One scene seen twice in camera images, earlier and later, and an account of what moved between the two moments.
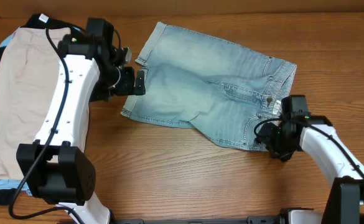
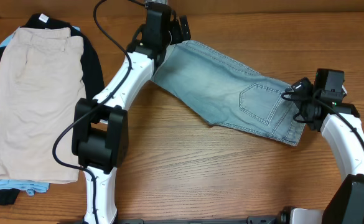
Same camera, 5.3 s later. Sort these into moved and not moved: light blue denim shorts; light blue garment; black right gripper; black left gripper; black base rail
Moved: light blue denim shorts; black right gripper; black left gripper
Not moved: black base rail; light blue garment
